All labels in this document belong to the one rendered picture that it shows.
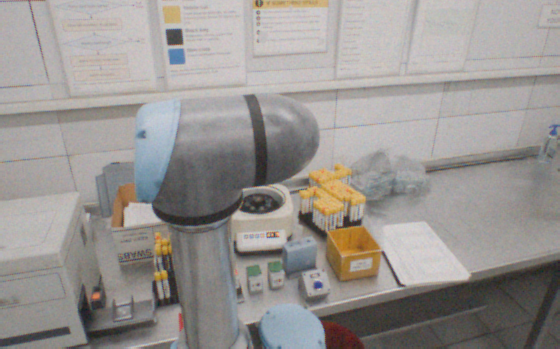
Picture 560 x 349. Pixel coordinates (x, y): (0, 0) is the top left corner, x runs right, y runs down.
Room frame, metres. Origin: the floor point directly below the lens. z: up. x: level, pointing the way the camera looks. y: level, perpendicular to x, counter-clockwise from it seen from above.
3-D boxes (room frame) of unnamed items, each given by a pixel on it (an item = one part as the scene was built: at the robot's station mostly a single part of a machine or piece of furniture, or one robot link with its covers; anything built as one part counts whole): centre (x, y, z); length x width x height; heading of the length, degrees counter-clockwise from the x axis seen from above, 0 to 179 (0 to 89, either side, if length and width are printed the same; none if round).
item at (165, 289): (0.86, 0.29, 0.93); 0.17 x 0.09 x 0.11; 107
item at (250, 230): (1.18, 0.08, 0.94); 0.30 x 0.24 x 0.12; 7
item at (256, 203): (1.19, 0.08, 0.97); 0.15 x 0.15 x 0.07
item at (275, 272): (0.90, 0.01, 0.91); 0.05 x 0.04 x 0.07; 16
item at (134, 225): (1.14, 0.44, 0.95); 0.29 x 0.25 x 0.15; 16
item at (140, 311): (0.73, 0.43, 0.92); 0.21 x 0.07 x 0.05; 106
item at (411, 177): (1.52, -0.57, 0.94); 0.20 x 0.17 x 0.14; 87
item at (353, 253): (0.98, -0.23, 0.92); 0.13 x 0.13 x 0.10; 14
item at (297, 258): (0.96, -0.06, 0.92); 0.10 x 0.07 x 0.10; 113
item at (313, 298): (0.86, -0.10, 0.92); 0.13 x 0.07 x 0.08; 16
